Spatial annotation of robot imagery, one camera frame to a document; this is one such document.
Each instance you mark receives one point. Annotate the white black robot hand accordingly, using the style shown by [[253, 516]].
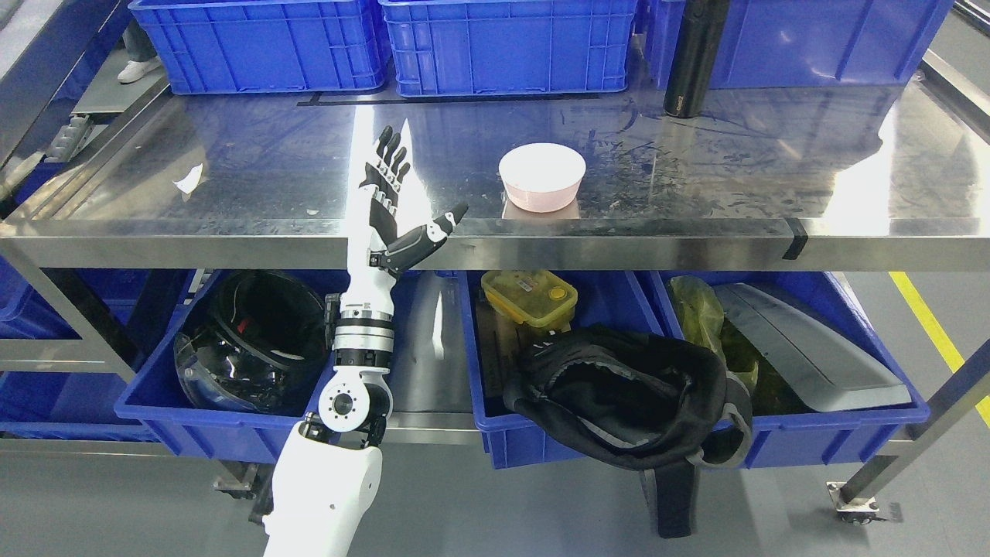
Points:
[[376, 253]]

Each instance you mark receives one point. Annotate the pink plastic bowl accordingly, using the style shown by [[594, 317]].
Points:
[[542, 177]]

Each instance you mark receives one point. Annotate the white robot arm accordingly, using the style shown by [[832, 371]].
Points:
[[331, 464]]

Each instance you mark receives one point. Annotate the blue bin lower middle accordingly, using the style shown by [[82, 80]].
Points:
[[614, 299]]

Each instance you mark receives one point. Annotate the blue bin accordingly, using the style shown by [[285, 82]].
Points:
[[614, 299], [158, 400], [787, 432]]

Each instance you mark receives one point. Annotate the blue crate top middle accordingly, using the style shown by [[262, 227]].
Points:
[[509, 48]]

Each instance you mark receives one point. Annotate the blue crate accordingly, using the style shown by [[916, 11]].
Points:
[[509, 48], [219, 47], [767, 44]]

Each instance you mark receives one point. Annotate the steel shelf rack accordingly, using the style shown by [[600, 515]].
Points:
[[874, 178]]

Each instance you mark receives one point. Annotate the black helmet with visor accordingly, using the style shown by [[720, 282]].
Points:
[[259, 348]]

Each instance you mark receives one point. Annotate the yellow lidded food container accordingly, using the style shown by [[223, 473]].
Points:
[[538, 299]]

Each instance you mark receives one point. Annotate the white paper scrap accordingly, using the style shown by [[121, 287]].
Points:
[[188, 184]]

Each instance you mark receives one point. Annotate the blue bin lower left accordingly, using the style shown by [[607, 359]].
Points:
[[158, 400]]

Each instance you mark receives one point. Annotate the blue crate top left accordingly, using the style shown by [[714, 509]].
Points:
[[219, 47]]

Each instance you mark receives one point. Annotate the black backpack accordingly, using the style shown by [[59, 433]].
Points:
[[659, 406]]

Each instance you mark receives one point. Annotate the white sneaker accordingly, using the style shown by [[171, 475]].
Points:
[[134, 71]]

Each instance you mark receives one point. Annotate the yellow-green plastic bag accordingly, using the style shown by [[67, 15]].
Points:
[[702, 322]]

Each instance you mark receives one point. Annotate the blue bin lower right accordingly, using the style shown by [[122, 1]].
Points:
[[787, 432]]

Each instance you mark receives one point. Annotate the blue crate top right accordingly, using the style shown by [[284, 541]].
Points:
[[767, 44]]

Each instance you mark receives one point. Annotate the grey plastic panel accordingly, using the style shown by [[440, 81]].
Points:
[[827, 371]]

